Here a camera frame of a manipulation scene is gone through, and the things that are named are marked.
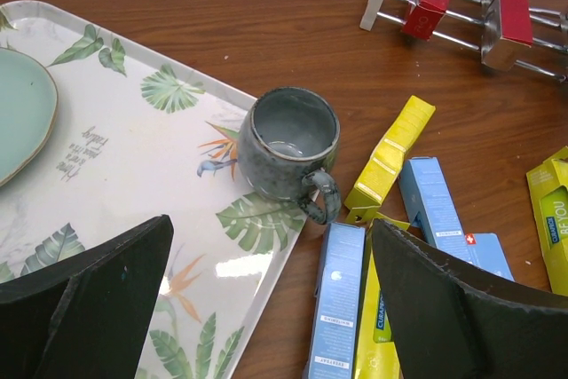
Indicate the green ceramic plate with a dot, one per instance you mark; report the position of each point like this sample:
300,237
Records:
29,106

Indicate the grey ceramic mug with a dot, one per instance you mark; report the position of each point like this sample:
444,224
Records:
287,147

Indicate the blue toothpaste box middle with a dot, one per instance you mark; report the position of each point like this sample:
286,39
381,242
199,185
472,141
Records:
430,207

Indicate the white metal shelf rack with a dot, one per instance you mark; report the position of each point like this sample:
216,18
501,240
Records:
470,12

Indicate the blue toothpaste box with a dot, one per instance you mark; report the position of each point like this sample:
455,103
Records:
486,253
430,207
335,320

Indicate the blue toothpaste box left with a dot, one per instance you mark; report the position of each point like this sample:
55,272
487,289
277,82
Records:
335,320

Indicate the blue toothpaste box right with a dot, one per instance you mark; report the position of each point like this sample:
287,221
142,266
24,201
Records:
486,253

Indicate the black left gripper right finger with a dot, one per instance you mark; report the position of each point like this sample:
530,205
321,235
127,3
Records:
451,319

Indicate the floral leaf serving tray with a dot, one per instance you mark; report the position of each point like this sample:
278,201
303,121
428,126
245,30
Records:
138,135

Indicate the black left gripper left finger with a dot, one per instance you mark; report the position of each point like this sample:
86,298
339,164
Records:
86,316

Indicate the yellow toothpaste box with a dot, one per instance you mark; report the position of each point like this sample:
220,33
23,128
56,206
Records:
386,161
548,192
375,353

